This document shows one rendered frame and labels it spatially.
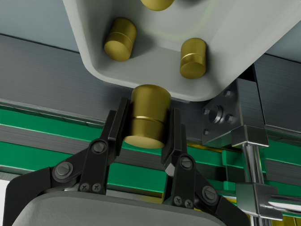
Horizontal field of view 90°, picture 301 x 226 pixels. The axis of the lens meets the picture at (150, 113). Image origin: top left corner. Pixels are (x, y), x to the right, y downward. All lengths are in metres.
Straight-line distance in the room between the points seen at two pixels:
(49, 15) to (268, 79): 0.33
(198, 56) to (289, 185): 0.18
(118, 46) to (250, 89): 0.17
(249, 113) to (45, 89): 0.30
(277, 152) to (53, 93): 0.32
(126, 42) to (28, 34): 0.22
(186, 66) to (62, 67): 0.22
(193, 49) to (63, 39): 0.23
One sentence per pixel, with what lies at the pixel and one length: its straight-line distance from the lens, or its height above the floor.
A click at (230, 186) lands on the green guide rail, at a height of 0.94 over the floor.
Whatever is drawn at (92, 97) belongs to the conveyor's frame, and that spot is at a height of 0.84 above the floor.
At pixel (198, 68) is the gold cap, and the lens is 0.21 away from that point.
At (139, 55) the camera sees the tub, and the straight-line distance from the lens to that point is 0.23.
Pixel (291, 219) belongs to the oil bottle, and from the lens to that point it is 0.40.
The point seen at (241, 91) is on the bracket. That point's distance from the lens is 0.22.
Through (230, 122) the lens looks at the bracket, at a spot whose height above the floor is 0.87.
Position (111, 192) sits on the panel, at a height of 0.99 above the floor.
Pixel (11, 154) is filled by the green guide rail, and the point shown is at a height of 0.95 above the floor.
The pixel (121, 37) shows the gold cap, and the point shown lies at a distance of 0.20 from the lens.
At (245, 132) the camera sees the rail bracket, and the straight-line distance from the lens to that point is 0.19.
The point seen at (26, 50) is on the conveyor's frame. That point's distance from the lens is 0.37.
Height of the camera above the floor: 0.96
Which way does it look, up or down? 26 degrees down
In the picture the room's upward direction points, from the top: 170 degrees counter-clockwise
